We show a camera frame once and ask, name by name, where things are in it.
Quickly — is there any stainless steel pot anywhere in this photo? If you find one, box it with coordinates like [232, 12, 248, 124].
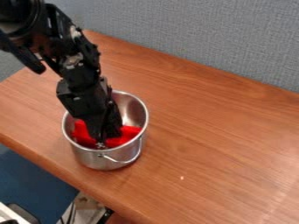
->
[62, 90, 149, 171]

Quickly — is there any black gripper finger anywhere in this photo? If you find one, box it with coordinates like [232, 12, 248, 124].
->
[105, 101, 123, 138]

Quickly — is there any red rectangular block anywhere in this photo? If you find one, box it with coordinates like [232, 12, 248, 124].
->
[71, 120, 142, 149]

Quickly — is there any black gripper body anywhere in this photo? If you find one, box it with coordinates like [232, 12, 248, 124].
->
[57, 76, 115, 144]

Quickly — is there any white object at corner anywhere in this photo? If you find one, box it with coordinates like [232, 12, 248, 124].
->
[0, 202, 31, 224]

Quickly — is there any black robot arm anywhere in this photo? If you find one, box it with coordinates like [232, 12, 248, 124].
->
[0, 0, 123, 148]

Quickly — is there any metal table leg bracket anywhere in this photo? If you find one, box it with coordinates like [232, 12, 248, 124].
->
[57, 192, 113, 224]

